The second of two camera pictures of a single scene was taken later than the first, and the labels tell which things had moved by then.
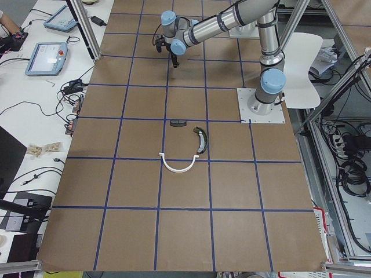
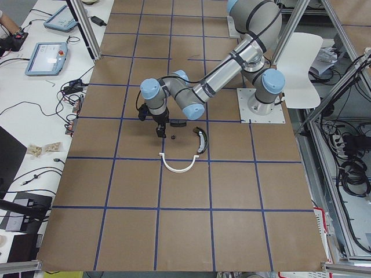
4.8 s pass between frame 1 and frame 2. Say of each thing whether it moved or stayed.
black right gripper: moved
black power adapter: stayed
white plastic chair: stayed
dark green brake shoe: stayed
